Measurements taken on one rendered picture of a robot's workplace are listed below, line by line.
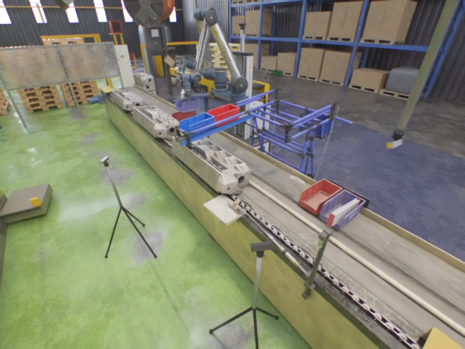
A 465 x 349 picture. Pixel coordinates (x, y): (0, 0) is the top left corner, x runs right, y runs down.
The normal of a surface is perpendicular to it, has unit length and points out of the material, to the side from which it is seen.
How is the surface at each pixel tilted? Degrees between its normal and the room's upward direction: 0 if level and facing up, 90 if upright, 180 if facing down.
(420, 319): 0
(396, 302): 0
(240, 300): 0
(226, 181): 38
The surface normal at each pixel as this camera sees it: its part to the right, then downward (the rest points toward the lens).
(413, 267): 0.00, -0.83
